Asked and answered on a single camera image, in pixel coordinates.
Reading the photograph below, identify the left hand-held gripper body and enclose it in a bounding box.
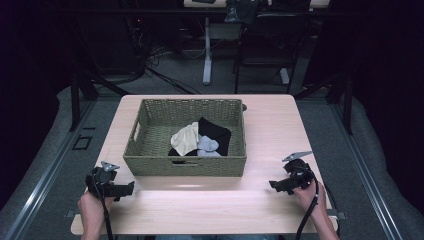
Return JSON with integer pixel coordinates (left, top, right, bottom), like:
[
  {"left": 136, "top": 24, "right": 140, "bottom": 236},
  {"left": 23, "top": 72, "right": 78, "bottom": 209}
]
[{"left": 84, "top": 160, "right": 121, "bottom": 199}]

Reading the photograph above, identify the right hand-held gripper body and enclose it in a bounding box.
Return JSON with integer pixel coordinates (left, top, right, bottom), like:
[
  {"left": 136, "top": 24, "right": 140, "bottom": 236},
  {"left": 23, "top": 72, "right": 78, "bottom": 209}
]
[{"left": 281, "top": 150, "right": 317, "bottom": 196}]

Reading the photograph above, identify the green woven basket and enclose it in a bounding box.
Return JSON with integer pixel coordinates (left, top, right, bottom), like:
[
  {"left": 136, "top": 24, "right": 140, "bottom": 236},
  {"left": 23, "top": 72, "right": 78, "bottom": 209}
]
[{"left": 123, "top": 98, "right": 248, "bottom": 178}]

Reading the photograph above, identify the cream sock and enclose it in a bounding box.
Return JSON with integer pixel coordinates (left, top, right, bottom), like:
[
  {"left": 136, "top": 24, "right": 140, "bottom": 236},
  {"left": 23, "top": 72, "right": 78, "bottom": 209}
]
[{"left": 170, "top": 121, "right": 201, "bottom": 157}]

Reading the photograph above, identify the light grey sock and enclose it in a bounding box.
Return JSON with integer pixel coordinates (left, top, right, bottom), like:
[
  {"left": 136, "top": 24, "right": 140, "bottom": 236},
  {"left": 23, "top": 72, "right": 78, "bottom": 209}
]
[{"left": 196, "top": 134, "right": 223, "bottom": 158}]

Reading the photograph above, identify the black cloth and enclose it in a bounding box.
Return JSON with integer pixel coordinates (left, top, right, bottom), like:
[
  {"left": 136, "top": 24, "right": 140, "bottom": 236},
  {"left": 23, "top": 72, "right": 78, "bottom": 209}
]
[{"left": 167, "top": 116, "right": 233, "bottom": 157}]

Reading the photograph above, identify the person's right hand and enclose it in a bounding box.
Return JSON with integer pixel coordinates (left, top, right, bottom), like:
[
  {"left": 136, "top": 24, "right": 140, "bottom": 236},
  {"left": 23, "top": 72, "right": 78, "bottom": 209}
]
[{"left": 291, "top": 179, "right": 327, "bottom": 216}]

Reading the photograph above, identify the person's left hand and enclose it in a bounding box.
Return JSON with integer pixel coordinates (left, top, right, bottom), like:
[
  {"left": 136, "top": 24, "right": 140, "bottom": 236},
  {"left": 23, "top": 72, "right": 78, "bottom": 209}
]
[{"left": 77, "top": 188, "right": 117, "bottom": 232}]

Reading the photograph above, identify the black metal stand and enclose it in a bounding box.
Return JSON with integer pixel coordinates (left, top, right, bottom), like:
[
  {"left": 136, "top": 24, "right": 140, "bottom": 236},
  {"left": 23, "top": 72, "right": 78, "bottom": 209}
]
[{"left": 68, "top": 71, "right": 82, "bottom": 132}]

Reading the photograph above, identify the white desk foot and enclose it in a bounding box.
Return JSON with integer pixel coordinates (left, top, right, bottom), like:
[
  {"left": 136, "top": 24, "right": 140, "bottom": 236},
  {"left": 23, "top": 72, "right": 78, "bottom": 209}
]
[{"left": 279, "top": 67, "right": 291, "bottom": 86}]

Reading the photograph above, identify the black chair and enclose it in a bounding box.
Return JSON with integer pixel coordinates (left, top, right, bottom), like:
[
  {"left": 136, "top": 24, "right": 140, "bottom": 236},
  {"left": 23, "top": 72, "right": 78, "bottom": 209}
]
[{"left": 232, "top": 12, "right": 303, "bottom": 95}]

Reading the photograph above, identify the white desk leg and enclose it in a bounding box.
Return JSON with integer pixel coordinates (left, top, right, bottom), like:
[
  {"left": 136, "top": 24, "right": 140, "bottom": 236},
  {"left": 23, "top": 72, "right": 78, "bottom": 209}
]
[{"left": 202, "top": 16, "right": 214, "bottom": 86}]

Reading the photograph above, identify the dark hanging bag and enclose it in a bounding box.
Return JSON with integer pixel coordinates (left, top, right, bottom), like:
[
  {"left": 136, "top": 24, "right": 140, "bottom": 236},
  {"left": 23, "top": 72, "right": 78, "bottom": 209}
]
[{"left": 223, "top": 0, "right": 260, "bottom": 25}]

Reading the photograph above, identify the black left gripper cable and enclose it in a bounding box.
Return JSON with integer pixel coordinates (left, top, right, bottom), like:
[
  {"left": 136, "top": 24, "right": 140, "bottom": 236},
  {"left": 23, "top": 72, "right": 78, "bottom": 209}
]
[{"left": 91, "top": 173, "right": 115, "bottom": 240}]

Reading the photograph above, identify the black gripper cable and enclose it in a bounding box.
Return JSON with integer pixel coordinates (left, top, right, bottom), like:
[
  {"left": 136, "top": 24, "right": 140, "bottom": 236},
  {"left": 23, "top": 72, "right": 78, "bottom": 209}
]
[
  {"left": 91, "top": 173, "right": 115, "bottom": 240},
  {"left": 294, "top": 173, "right": 320, "bottom": 240}
]

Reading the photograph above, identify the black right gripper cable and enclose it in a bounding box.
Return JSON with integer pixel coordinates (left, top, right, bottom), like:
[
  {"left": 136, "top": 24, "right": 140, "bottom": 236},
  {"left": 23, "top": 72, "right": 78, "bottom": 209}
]
[{"left": 294, "top": 173, "right": 320, "bottom": 240}]

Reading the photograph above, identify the metal floor rail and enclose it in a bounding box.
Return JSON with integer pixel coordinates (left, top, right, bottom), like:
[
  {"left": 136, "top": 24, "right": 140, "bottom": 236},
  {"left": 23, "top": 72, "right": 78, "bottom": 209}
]
[
  {"left": 2, "top": 99, "right": 98, "bottom": 240},
  {"left": 328, "top": 99, "right": 405, "bottom": 240}
]

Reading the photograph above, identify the bundle of floor cables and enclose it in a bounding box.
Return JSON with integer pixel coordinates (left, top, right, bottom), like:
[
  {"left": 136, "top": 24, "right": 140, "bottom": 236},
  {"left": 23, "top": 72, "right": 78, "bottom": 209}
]
[{"left": 126, "top": 19, "right": 203, "bottom": 96}]

